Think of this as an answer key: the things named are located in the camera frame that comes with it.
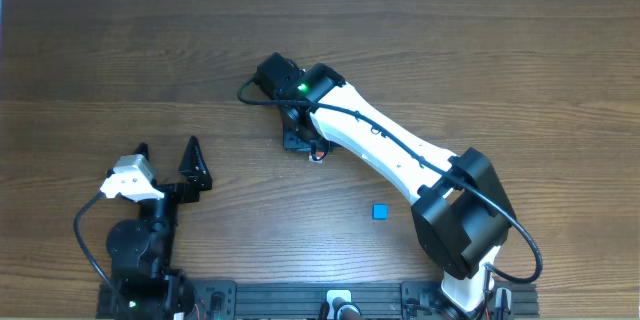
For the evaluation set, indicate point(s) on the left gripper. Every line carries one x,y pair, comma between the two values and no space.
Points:
180,193

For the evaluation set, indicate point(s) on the red cube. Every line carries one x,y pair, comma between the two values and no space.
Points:
316,155

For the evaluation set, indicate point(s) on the blue cube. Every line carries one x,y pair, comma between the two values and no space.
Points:
380,212

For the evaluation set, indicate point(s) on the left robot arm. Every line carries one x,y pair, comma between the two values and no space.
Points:
140,250

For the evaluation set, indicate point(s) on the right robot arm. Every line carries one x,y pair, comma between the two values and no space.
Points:
390,155

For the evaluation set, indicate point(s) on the white cube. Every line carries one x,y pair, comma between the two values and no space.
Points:
316,160

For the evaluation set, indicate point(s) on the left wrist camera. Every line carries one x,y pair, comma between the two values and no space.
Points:
131,180

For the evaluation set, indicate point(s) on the mounting rail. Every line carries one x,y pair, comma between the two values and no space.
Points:
290,300

